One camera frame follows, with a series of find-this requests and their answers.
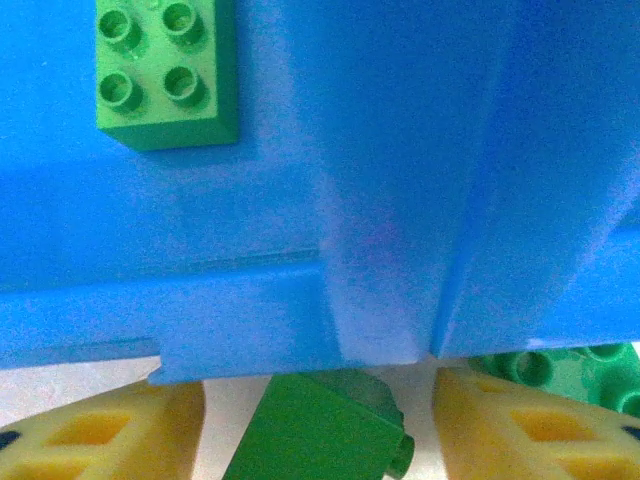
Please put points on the small green lego brick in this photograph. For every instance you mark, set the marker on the small green lego brick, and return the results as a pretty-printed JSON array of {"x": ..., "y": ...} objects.
[{"x": 310, "y": 430}]

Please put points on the long green lego brick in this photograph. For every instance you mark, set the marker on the long green lego brick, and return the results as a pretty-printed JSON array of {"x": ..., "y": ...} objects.
[{"x": 160, "y": 60}]

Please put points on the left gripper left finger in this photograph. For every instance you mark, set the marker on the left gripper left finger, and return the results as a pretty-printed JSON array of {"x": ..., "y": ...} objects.
[{"x": 115, "y": 440}]

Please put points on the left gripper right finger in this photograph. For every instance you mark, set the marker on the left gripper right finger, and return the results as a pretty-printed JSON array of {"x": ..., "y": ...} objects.
[{"x": 525, "y": 440}]

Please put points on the blue plastic bin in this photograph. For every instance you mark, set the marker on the blue plastic bin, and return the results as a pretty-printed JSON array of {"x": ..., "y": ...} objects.
[
  {"x": 75, "y": 225},
  {"x": 550, "y": 200}
]

